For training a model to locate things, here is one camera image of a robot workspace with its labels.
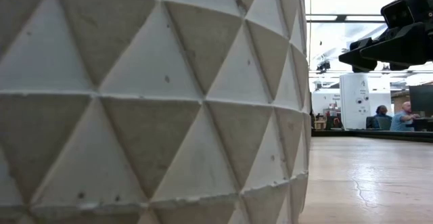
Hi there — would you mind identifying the white cabinet with stickers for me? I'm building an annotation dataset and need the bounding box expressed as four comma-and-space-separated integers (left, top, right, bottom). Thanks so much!
339, 73, 371, 131

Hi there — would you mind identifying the dark computer monitor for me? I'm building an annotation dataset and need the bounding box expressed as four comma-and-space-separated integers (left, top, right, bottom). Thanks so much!
408, 84, 433, 118

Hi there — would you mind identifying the person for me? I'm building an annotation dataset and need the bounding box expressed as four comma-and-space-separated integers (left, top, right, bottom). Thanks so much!
390, 101, 421, 132
373, 104, 393, 131

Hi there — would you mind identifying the succulent in triangle-patterned pot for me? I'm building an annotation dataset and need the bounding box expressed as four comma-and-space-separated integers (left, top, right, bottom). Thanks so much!
0, 0, 312, 224

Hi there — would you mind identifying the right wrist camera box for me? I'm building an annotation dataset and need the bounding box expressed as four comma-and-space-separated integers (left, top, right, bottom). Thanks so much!
381, 0, 433, 28

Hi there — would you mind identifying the black aluminium frame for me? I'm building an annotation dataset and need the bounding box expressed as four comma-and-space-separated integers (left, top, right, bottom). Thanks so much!
311, 130, 433, 143

